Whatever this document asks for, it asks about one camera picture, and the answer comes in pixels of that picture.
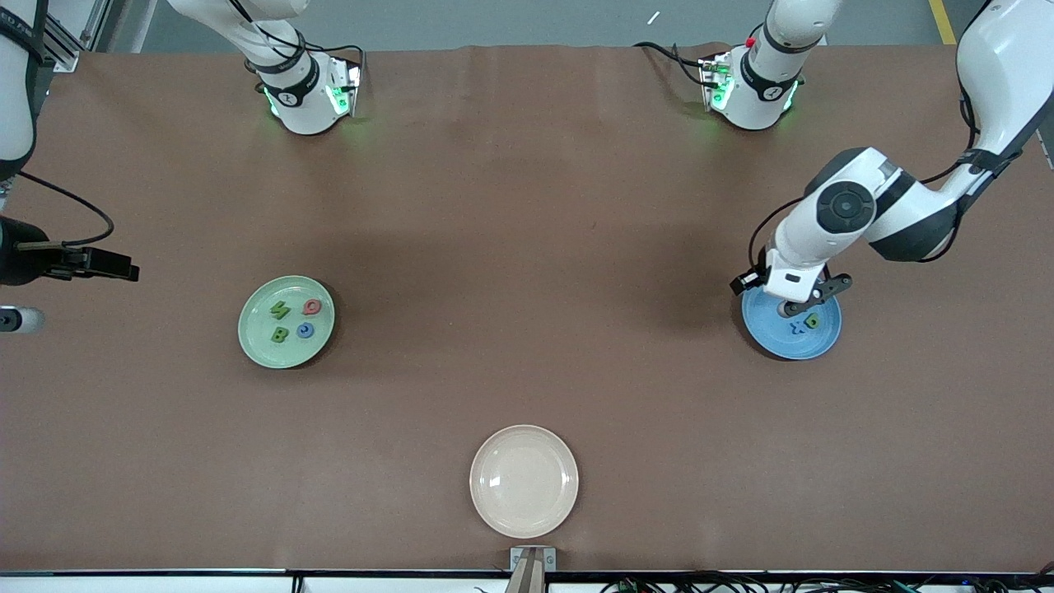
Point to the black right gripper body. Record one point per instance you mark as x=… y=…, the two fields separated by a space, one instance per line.
x=18 y=262

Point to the green letter N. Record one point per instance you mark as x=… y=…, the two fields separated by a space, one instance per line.
x=280 y=311

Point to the green letter B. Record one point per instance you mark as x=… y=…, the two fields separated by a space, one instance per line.
x=277 y=334

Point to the red letter Q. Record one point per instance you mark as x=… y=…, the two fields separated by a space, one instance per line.
x=305 y=307

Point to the blue letter C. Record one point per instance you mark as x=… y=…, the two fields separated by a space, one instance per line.
x=300 y=331

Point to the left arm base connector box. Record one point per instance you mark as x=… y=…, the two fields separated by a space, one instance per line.
x=715 y=82

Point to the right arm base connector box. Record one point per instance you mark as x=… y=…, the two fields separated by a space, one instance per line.
x=344 y=91

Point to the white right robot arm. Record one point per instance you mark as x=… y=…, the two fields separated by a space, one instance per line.
x=300 y=107

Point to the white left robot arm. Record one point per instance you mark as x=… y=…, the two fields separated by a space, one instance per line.
x=844 y=206

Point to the blue plate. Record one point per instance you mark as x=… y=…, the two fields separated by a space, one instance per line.
x=766 y=333

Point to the green plate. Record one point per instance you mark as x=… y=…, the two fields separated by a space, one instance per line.
x=255 y=329

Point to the brown table cover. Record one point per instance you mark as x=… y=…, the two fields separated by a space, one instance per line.
x=700 y=453

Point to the cream plate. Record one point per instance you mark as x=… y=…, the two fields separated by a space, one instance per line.
x=524 y=482

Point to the aluminium frame profile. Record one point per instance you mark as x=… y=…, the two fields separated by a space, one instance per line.
x=66 y=45

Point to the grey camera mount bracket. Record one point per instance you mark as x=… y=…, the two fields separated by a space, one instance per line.
x=531 y=576

